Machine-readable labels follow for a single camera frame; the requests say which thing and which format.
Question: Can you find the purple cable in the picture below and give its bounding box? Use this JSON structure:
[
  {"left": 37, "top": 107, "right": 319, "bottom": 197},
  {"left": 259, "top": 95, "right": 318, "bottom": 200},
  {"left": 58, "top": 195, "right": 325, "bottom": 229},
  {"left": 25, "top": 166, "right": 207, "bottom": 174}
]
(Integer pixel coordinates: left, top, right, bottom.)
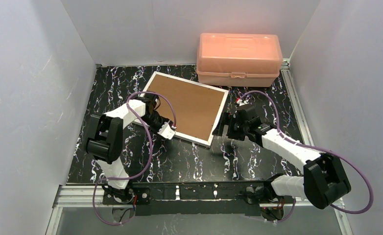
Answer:
[
  {"left": 236, "top": 90, "right": 375, "bottom": 224},
  {"left": 92, "top": 91, "right": 177, "bottom": 227}
]

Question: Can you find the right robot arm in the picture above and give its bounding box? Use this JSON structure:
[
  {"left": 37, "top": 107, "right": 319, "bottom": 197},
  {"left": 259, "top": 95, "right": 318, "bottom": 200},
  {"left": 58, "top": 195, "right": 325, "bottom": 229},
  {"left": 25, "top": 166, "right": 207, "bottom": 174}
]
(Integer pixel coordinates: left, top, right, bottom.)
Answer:
[{"left": 212, "top": 104, "right": 351, "bottom": 210}]

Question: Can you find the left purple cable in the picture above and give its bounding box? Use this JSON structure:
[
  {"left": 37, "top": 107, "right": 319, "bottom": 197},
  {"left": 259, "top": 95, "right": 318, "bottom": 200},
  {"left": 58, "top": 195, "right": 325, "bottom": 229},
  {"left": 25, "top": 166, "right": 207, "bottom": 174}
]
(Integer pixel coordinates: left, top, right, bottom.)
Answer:
[{"left": 92, "top": 91, "right": 177, "bottom": 227}]

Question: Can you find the aluminium rail base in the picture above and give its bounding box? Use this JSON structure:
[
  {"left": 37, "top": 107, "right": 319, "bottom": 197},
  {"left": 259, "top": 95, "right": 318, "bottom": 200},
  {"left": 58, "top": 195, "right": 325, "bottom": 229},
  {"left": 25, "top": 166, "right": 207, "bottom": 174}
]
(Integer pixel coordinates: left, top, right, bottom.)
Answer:
[{"left": 52, "top": 183, "right": 345, "bottom": 217}]

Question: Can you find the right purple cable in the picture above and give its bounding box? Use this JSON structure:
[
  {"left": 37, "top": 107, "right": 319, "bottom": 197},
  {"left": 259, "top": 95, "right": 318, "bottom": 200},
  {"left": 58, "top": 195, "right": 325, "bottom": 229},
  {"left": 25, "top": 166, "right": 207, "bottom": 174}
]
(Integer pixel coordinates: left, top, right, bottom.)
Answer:
[{"left": 236, "top": 90, "right": 375, "bottom": 224}]

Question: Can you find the white picture frame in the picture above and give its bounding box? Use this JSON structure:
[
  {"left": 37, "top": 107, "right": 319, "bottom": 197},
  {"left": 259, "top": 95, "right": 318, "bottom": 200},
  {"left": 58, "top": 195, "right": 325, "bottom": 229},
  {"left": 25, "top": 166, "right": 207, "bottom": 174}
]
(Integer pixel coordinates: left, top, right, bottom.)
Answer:
[{"left": 134, "top": 71, "right": 230, "bottom": 148}]

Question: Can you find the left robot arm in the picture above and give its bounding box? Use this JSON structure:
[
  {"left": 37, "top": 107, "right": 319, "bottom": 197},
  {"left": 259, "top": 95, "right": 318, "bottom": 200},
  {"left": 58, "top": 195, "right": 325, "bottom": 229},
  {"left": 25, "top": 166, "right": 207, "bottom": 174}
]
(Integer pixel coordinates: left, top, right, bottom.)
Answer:
[{"left": 84, "top": 92, "right": 177, "bottom": 189}]

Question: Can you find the pink plastic storage box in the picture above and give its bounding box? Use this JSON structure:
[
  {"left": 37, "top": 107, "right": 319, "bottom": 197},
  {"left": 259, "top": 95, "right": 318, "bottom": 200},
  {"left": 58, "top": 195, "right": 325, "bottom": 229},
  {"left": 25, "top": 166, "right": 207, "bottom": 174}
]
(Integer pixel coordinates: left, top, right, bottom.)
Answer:
[{"left": 196, "top": 33, "right": 283, "bottom": 87}]

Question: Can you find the brown backing board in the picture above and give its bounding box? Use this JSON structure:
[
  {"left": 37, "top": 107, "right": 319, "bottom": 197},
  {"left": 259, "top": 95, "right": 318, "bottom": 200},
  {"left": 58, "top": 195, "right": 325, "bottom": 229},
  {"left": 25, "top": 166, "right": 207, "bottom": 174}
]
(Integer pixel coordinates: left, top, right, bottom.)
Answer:
[{"left": 146, "top": 74, "right": 226, "bottom": 142}]

